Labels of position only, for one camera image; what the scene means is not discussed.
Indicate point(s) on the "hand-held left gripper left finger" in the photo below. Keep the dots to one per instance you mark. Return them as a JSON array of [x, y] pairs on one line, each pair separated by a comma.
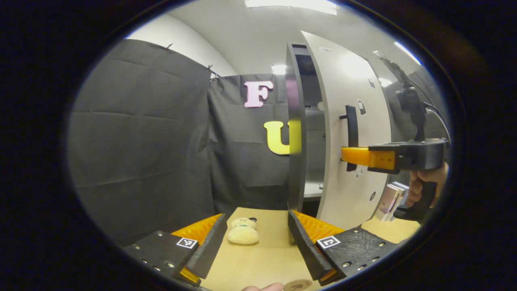
[[210, 250]]

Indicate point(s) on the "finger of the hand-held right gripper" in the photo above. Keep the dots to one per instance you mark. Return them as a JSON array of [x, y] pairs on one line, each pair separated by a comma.
[[363, 157]]

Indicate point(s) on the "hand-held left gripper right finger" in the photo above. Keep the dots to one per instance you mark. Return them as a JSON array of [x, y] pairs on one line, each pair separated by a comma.
[[307, 250]]

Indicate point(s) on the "round wooden coaster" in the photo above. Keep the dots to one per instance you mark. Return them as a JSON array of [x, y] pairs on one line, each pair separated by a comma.
[[297, 285]]

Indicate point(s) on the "white cabinet door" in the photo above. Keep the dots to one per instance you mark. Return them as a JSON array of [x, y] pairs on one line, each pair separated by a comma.
[[343, 194]]

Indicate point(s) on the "grey cabinet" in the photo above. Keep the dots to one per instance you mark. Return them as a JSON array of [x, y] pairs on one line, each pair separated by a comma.
[[297, 169]]

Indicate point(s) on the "cream plush toy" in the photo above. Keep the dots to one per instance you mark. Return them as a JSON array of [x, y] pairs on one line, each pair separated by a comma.
[[242, 234]]

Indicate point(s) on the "white box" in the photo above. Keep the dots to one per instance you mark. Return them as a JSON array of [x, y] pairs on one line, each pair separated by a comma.
[[387, 202]]

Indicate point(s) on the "ceiling light panel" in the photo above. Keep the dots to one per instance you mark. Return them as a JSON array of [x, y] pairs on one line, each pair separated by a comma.
[[385, 82], [278, 69], [291, 5], [408, 52]]

